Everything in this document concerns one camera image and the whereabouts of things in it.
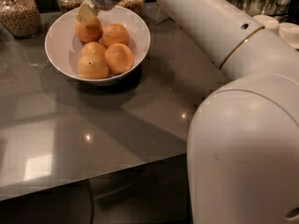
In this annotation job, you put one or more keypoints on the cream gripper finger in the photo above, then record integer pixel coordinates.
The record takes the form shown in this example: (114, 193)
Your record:
(87, 11)

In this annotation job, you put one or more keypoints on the orange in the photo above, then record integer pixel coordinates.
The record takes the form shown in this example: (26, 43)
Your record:
(94, 47)
(115, 33)
(91, 31)
(119, 59)
(92, 66)

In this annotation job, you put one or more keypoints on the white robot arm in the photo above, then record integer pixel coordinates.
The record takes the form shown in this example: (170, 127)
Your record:
(243, 142)

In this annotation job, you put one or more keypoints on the white ceramic bowl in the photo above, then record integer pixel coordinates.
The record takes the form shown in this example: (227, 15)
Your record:
(63, 47)

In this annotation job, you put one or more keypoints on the right glass cereal jar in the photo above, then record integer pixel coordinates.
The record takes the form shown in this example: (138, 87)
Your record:
(136, 6)

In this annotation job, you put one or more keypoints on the white folded sign stand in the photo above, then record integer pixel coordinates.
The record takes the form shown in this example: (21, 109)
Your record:
(162, 16)

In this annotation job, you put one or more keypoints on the large left glass cereal jar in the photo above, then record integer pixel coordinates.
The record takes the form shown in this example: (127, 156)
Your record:
(20, 17)

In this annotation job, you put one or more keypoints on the middle drinking glass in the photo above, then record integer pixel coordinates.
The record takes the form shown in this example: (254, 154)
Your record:
(265, 6)

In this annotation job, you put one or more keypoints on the white cup stack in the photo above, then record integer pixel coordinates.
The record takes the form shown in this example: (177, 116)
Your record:
(268, 22)

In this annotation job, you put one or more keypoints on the right drinking glass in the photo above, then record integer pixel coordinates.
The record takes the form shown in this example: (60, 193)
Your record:
(282, 6)

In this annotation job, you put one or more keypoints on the stack of white plates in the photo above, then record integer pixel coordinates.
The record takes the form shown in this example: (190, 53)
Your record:
(289, 32)

